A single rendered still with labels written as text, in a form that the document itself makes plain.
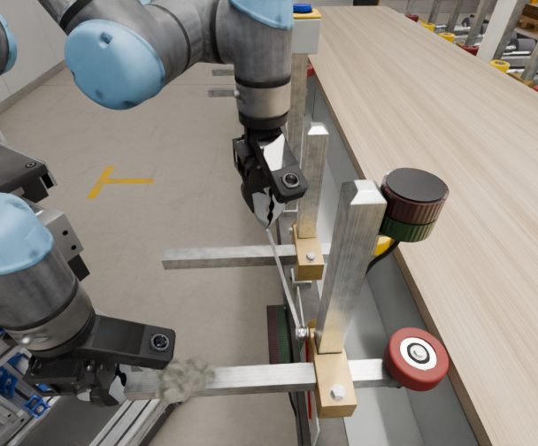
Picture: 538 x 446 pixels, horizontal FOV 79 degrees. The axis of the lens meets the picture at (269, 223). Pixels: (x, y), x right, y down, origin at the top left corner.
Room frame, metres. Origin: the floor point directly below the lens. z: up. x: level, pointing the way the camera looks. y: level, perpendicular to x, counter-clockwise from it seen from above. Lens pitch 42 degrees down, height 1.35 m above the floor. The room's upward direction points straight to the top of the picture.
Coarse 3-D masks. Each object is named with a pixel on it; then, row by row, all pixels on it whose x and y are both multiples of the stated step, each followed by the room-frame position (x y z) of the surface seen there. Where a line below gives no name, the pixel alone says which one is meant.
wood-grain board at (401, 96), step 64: (320, 64) 1.51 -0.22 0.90; (384, 64) 1.51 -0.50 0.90; (448, 64) 1.51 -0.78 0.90; (384, 128) 0.91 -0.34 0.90; (448, 128) 0.91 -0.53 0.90; (512, 128) 0.91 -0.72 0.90; (512, 192) 0.59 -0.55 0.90; (448, 256) 0.40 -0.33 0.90; (512, 256) 0.40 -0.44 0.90; (448, 320) 0.27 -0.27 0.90; (512, 320) 0.27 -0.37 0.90; (512, 384) 0.18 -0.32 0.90
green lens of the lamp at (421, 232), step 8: (384, 216) 0.24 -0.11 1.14; (384, 224) 0.24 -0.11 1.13; (392, 224) 0.23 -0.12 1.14; (400, 224) 0.23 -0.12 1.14; (408, 224) 0.23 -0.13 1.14; (424, 224) 0.23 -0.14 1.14; (432, 224) 0.23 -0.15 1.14; (384, 232) 0.23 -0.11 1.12; (392, 232) 0.23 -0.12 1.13; (400, 232) 0.23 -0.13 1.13; (408, 232) 0.22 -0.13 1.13; (416, 232) 0.22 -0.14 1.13; (424, 232) 0.22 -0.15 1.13; (400, 240) 0.23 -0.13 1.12; (408, 240) 0.22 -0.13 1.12; (416, 240) 0.22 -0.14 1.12
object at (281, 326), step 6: (276, 306) 0.43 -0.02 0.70; (282, 306) 0.43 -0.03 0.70; (282, 312) 0.41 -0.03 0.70; (282, 318) 0.40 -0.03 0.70; (282, 324) 0.38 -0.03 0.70; (282, 330) 0.37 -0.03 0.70; (282, 336) 0.35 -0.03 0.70; (282, 342) 0.34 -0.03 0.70; (282, 348) 0.33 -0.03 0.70; (282, 354) 0.31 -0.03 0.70; (288, 354) 0.31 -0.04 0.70; (282, 360) 0.30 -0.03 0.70; (288, 360) 0.30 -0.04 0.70
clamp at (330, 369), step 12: (312, 324) 0.29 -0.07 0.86; (312, 336) 0.26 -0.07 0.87; (312, 348) 0.24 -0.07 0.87; (312, 360) 0.23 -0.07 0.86; (324, 360) 0.22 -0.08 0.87; (336, 360) 0.22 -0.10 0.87; (324, 372) 0.21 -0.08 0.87; (336, 372) 0.21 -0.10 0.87; (348, 372) 0.21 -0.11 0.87; (324, 384) 0.19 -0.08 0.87; (348, 384) 0.19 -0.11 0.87; (324, 396) 0.17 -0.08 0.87; (348, 396) 0.17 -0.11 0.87; (324, 408) 0.16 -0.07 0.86; (336, 408) 0.16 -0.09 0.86; (348, 408) 0.16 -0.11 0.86
